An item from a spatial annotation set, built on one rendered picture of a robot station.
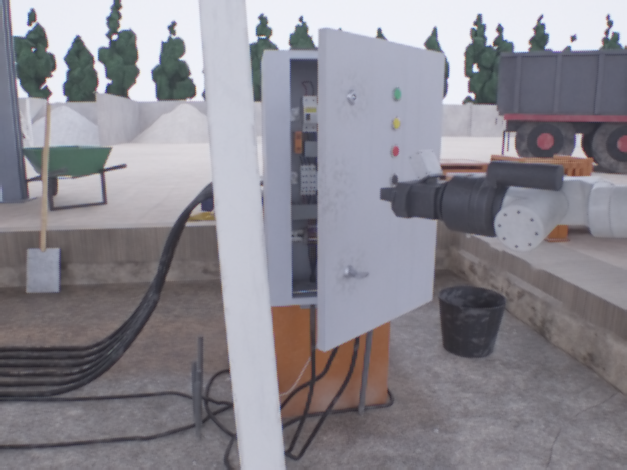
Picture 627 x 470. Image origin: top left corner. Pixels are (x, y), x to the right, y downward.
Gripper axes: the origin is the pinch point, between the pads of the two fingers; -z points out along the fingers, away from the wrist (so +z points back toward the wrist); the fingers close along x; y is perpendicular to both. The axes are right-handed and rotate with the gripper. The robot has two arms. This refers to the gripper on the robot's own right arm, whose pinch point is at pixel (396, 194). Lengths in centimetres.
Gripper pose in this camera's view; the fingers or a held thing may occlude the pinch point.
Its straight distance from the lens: 81.2
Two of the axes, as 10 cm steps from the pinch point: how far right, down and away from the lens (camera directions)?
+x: -7.0, 1.6, -6.9
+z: 7.1, 1.6, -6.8
